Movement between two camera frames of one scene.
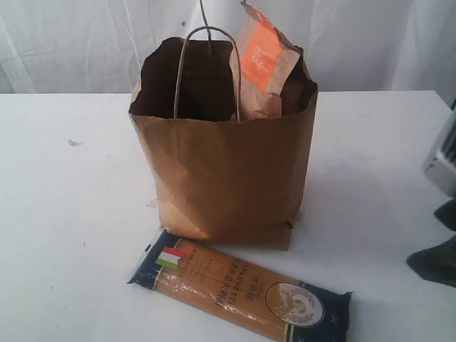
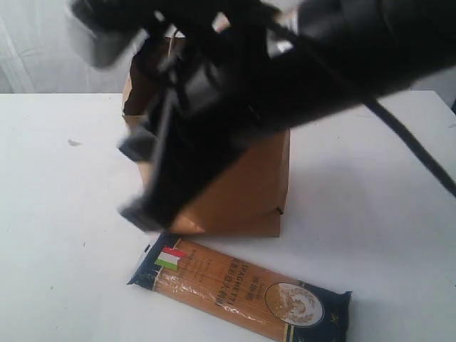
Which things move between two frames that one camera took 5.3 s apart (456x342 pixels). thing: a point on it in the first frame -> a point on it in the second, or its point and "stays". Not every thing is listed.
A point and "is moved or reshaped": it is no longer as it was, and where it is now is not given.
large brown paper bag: [218, 179] is moved or reshaped
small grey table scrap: [73, 143] stays
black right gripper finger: [436, 263] -> [177, 175]
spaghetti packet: [240, 289] stays
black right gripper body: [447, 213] -> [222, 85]
